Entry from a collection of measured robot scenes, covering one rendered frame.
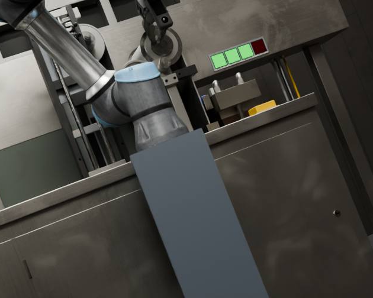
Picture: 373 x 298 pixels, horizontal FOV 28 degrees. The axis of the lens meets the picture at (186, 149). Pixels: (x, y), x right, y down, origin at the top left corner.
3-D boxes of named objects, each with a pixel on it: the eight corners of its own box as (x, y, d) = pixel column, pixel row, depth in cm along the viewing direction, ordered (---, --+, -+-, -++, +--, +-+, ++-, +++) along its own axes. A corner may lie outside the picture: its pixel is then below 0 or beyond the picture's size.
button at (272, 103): (257, 113, 230) (254, 106, 230) (250, 117, 237) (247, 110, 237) (277, 106, 232) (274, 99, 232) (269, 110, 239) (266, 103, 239)
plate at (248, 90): (220, 110, 252) (214, 93, 252) (190, 129, 290) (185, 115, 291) (261, 94, 256) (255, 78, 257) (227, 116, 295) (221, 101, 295)
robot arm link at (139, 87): (143, 109, 192) (124, 61, 193) (120, 123, 203) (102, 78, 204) (179, 98, 199) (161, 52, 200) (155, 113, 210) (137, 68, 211)
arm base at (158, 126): (192, 131, 193) (178, 96, 194) (138, 152, 192) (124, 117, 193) (188, 136, 208) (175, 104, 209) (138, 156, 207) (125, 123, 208)
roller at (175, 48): (153, 65, 251) (140, 35, 252) (138, 83, 276) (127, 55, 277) (183, 55, 255) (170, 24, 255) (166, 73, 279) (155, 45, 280)
